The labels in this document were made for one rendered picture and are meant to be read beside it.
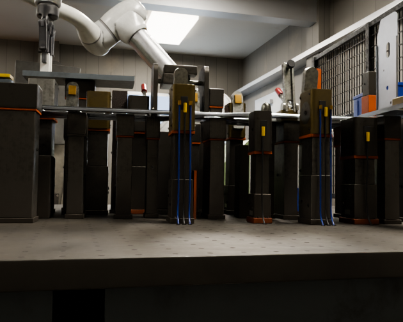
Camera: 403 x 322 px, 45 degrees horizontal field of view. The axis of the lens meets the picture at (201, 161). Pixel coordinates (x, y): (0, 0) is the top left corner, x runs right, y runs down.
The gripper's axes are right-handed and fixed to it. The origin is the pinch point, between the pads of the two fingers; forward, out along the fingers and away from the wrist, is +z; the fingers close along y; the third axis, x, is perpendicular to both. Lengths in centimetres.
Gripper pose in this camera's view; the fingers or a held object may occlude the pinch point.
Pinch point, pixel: (46, 64)
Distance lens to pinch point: 178.8
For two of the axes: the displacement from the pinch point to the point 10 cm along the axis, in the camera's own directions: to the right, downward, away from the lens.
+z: -0.2, 10.0, -0.5
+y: 0.4, -0.5, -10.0
